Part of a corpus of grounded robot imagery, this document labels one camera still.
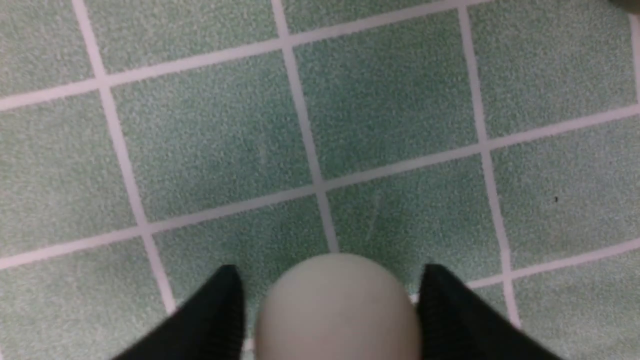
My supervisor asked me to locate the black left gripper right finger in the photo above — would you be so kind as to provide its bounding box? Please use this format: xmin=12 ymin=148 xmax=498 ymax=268
xmin=416 ymin=263 xmax=560 ymax=360

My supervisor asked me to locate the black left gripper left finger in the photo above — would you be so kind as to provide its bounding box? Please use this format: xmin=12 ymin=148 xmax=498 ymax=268
xmin=115 ymin=264 xmax=247 ymax=360

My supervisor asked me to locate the white ping-pong ball with logo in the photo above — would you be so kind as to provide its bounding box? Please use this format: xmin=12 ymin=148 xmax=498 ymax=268
xmin=253 ymin=253 xmax=422 ymax=360

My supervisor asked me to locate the green checkered tablecloth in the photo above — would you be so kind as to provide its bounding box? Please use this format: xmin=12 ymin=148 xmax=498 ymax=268
xmin=1 ymin=0 xmax=639 ymax=360

